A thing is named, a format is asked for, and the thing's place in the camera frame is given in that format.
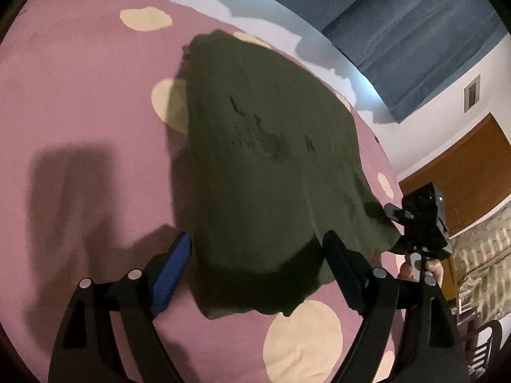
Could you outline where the dark chair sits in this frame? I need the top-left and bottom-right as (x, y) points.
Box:
(459, 319), (504, 383)

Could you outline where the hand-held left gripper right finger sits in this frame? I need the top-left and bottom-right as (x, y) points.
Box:
(321, 229), (469, 383)

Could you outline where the pink polka dot bed sheet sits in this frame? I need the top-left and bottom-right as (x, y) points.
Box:
(0, 0), (404, 383)

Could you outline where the brown wooden door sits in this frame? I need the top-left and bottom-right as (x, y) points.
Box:
(399, 114), (511, 234)

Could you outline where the white wall vent plate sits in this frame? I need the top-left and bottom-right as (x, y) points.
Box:
(463, 74), (482, 113)

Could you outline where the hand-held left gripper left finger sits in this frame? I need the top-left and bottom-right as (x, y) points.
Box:
(48, 230), (194, 383)

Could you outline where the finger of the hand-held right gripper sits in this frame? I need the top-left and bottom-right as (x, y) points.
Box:
(384, 203), (412, 221)

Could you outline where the blue curtain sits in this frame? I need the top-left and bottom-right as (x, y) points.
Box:
(208, 0), (509, 124)

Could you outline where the olive green sweatshirt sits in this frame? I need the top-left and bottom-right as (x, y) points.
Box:
(170, 29), (402, 320)

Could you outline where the beige patterned cloth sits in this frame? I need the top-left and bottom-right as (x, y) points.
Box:
(449, 207), (511, 328)

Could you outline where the person's right hand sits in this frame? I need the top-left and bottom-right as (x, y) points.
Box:
(398, 258), (445, 288)

